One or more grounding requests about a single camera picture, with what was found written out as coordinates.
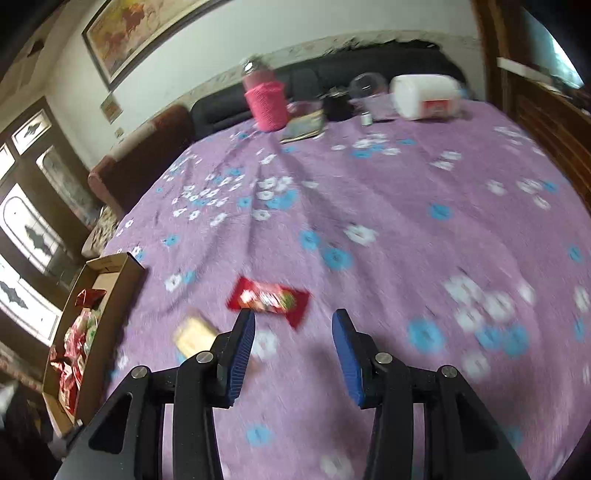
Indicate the red packet with white print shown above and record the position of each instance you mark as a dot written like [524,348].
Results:
[268,300]

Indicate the pile of mixed snacks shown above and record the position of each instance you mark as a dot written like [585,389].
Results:
[74,355]

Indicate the clear glass bowl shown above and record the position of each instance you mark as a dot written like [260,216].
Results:
[368,85]

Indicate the red foil packet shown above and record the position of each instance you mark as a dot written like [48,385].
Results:
[87,297]

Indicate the framed painting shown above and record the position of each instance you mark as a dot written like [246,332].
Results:
[138,37]

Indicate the black sofa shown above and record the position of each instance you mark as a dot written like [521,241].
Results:
[221,108]

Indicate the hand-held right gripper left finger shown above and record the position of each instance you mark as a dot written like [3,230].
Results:
[242,360]

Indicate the brown armchair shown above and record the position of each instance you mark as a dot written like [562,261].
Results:
[143,161]

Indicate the small grey item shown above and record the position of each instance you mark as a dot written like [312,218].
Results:
[367,119]

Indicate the wooden door with glass panes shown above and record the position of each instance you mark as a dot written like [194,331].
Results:
[46,221]

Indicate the patterned cushion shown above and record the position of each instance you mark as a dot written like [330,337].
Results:
[99,230]

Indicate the white plastic container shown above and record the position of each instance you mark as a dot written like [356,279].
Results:
[425,97]

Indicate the small patterned box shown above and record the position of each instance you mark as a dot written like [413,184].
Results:
[302,127]

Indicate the clear biscuit packet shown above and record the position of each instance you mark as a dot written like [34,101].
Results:
[196,334]

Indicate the purple floral tablecloth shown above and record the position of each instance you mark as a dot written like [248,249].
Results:
[369,207]

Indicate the pink knitted bottle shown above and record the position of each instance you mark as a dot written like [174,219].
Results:
[268,101]

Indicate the shallow cardboard box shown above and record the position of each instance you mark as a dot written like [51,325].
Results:
[115,295]

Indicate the small wall picture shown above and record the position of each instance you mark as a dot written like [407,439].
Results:
[111,108]

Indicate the wall switch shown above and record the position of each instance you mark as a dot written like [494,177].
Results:
[119,133]

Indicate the black pouch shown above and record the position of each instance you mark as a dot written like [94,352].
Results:
[337,107]

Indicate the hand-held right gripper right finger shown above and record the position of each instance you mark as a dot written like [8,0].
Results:
[345,360]

